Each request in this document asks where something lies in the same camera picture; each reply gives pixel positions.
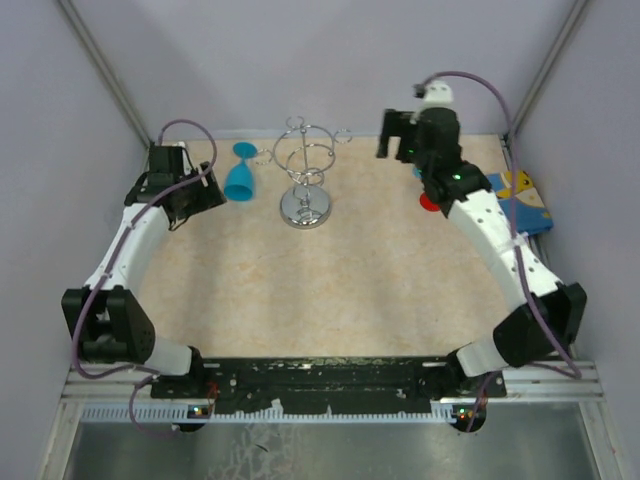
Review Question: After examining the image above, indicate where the blue wine glass back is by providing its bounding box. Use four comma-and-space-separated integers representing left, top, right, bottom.
224, 142, 257, 202

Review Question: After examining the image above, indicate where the red wine glass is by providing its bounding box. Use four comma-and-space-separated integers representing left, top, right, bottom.
419, 193, 440, 212

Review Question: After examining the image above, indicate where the blue pikachu cloth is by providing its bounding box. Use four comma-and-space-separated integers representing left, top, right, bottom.
487, 170, 554, 236

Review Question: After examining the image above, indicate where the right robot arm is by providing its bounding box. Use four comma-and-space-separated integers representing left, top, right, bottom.
376, 107, 587, 396

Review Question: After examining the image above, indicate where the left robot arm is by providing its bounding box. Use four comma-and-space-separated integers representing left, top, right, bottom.
61, 142, 226, 398

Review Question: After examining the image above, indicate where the chrome wine glass rack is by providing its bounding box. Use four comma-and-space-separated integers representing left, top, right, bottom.
255, 116, 353, 230

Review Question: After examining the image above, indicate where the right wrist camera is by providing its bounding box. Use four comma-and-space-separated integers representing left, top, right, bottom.
410, 80, 454, 124

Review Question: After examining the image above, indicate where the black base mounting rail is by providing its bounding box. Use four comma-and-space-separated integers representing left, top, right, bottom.
151, 356, 506, 415

